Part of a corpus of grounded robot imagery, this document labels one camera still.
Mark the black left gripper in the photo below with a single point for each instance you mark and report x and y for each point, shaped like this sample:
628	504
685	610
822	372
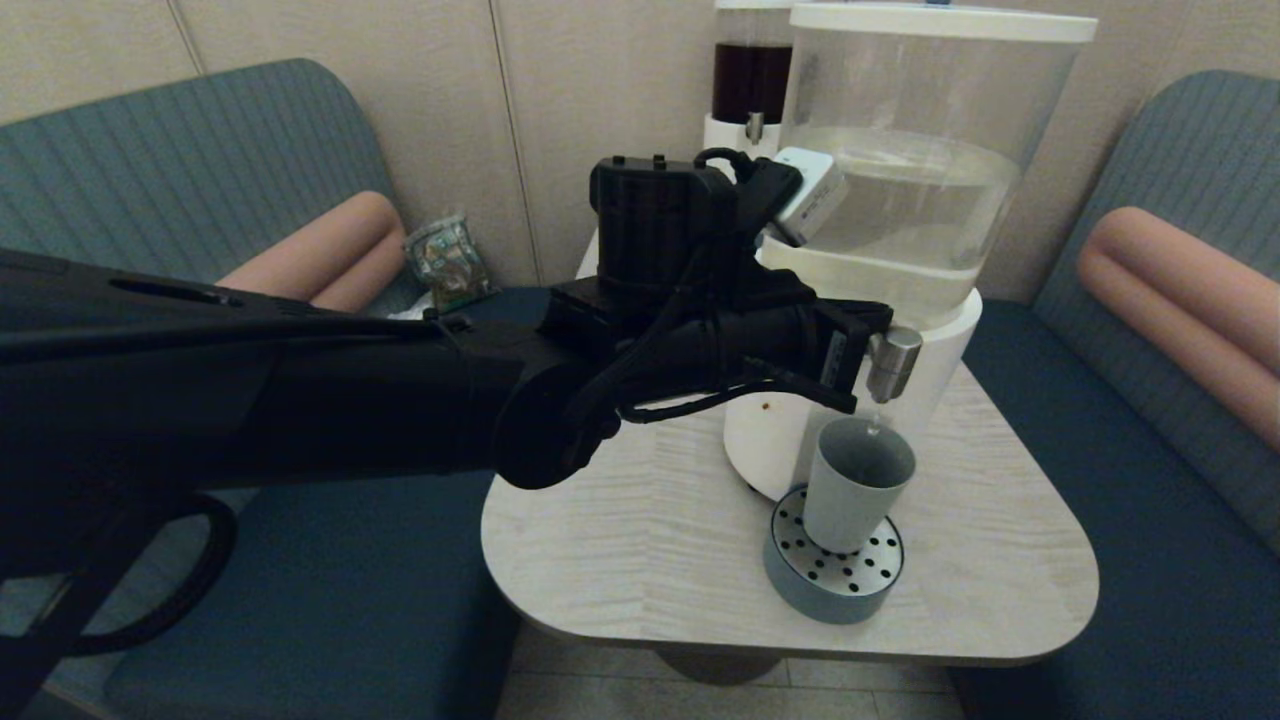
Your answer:
770	345

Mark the metal water dispenser tap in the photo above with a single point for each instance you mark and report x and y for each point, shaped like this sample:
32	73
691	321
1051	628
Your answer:
895	365

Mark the grey-blue plastic cup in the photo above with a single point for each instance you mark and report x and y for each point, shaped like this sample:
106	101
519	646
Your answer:
855	490

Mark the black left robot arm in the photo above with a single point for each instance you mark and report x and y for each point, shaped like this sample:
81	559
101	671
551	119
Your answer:
250	400

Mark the clear water dispenser white base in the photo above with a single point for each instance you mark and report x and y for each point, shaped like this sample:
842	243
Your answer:
920	250

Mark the round blue perforated drip tray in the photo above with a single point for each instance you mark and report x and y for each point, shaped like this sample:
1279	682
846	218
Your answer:
870	590

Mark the small metal drink dispenser tap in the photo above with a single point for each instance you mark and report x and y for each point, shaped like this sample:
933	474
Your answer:
754	127

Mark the dark drink dispenser white base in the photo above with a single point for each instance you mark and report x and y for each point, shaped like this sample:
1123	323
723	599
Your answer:
745	80

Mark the pink bolster cushion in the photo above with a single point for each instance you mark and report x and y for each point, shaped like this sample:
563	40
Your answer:
340	240
1180	290

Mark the white water dispenser lid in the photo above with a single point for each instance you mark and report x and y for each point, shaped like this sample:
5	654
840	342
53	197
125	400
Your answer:
940	20

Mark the crumpled snack bag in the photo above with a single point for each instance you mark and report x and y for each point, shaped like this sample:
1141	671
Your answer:
450	262

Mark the crumpled white napkin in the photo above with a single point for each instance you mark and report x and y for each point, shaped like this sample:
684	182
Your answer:
412	310

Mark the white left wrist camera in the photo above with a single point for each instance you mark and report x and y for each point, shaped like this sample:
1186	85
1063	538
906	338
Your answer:
815	195

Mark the table pedestal base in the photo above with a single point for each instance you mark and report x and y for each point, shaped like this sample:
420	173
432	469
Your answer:
715	665

